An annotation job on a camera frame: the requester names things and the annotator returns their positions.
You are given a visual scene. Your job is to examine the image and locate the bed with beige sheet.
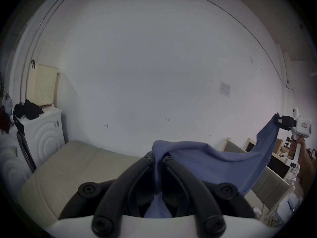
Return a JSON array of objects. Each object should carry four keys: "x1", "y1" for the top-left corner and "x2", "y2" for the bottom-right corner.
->
[{"x1": 21, "y1": 140, "x2": 263, "y2": 229}]

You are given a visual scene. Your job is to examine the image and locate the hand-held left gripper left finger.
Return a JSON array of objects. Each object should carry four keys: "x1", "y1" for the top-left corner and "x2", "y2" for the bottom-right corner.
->
[{"x1": 59, "y1": 151, "x2": 154, "y2": 237}]

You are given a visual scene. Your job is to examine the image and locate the person's right hand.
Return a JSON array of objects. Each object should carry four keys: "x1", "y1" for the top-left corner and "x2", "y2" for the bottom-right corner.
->
[{"x1": 290, "y1": 136, "x2": 307, "y2": 159}]

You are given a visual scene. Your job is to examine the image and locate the cream perforated board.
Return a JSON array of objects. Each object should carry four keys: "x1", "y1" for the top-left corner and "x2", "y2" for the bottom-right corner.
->
[{"x1": 26, "y1": 63, "x2": 59, "y2": 106}]

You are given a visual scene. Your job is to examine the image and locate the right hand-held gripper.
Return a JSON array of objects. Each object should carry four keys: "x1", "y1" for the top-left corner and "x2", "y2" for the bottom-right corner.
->
[{"x1": 276, "y1": 107, "x2": 312, "y2": 168}]

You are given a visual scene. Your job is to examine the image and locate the beige padded headboard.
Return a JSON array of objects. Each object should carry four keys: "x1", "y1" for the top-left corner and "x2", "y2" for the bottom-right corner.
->
[{"x1": 222, "y1": 137, "x2": 291, "y2": 216}]

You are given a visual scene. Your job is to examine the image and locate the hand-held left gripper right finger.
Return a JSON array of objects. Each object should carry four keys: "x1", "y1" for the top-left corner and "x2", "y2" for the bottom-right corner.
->
[{"x1": 161, "y1": 156, "x2": 257, "y2": 237}]

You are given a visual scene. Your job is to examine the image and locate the white paper notice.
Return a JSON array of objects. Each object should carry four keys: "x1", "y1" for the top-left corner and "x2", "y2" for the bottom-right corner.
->
[{"x1": 219, "y1": 81, "x2": 231, "y2": 98}]

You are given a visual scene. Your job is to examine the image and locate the person's right forearm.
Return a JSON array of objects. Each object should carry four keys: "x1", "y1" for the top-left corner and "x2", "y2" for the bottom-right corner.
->
[{"x1": 297, "y1": 143, "x2": 316, "y2": 198}]

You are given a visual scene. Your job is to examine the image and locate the white washing machine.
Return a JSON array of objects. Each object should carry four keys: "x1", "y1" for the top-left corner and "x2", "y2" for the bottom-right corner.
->
[
  {"x1": 13, "y1": 99, "x2": 66, "y2": 173},
  {"x1": 0, "y1": 130, "x2": 35, "y2": 185}
]

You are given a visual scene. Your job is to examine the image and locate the blue shirt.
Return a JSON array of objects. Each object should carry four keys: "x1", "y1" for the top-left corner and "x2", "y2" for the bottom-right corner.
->
[{"x1": 144, "y1": 113, "x2": 281, "y2": 219}]

